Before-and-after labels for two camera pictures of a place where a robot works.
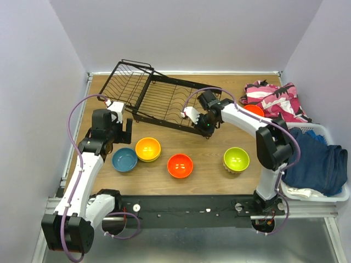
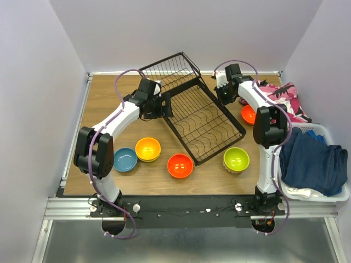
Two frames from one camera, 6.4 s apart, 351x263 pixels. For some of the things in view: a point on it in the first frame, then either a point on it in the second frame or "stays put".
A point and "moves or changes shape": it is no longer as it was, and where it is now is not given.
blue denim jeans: x=321 y=167 stays put
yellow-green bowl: x=151 y=160 stays put
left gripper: x=124 y=136 to x=164 y=110
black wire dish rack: x=153 y=97 moves or changes shape
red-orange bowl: x=180 y=166 stays put
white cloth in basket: x=305 y=193 stays put
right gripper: x=204 y=131 to x=224 y=101
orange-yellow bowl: x=147 y=149 stays put
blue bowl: x=124 y=159 stays put
